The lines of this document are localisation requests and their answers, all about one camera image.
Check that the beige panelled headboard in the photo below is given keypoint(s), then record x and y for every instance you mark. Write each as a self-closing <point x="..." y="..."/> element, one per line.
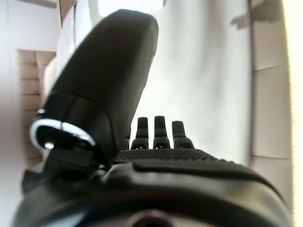
<point x="29" y="78"/>

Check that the white bed sheet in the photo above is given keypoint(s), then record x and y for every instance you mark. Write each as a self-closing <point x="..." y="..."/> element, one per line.
<point x="201" y="82"/>

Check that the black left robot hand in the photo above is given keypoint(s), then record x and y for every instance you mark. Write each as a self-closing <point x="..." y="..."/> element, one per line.
<point x="99" y="82"/>

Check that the yellow under-bed light strip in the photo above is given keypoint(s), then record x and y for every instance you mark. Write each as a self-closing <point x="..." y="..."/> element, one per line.
<point x="297" y="94"/>

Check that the beige tiled bed frame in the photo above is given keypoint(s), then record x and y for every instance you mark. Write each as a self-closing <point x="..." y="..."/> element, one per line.
<point x="270" y="99"/>

